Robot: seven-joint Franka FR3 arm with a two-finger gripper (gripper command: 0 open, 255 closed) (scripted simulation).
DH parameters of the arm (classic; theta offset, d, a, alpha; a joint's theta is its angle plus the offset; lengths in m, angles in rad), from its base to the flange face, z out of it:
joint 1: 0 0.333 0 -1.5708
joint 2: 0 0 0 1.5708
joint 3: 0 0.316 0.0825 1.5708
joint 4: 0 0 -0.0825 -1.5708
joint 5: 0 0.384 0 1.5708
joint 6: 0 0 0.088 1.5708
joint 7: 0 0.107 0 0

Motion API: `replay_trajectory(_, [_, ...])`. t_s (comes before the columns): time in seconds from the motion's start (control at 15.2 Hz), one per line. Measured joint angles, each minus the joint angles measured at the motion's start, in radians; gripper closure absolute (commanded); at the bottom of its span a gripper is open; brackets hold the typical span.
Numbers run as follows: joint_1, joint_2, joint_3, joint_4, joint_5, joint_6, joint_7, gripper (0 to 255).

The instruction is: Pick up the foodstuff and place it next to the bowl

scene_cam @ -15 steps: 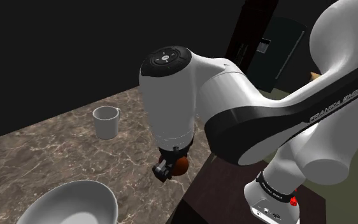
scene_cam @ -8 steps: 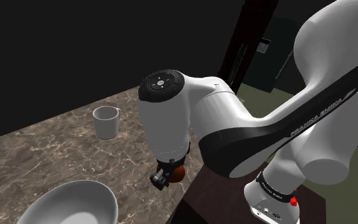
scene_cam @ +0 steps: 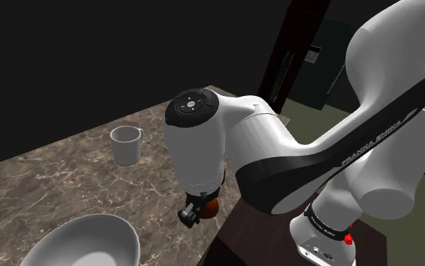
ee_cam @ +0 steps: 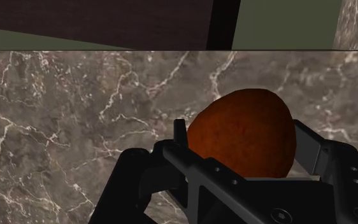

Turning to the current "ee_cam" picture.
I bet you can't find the dark brown wooden cabinet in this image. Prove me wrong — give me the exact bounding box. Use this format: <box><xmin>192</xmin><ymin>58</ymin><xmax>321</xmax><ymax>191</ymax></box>
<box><xmin>0</xmin><ymin>0</ymin><xmax>242</xmax><ymax>51</ymax></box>

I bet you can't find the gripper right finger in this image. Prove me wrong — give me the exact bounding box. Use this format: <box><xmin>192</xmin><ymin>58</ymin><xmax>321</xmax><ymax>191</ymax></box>
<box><xmin>293</xmin><ymin>118</ymin><xmax>358</xmax><ymax>224</ymax></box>

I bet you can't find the orange-brown round fruit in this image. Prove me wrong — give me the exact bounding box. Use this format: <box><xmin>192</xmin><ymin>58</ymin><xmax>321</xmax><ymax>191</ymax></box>
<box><xmin>186</xmin><ymin>88</ymin><xmax>297</xmax><ymax>179</ymax></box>

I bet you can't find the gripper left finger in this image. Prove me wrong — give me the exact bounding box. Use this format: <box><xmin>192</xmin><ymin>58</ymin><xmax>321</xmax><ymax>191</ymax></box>
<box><xmin>88</xmin><ymin>118</ymin><xmax>255</xmax><ymax>224</ymax></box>

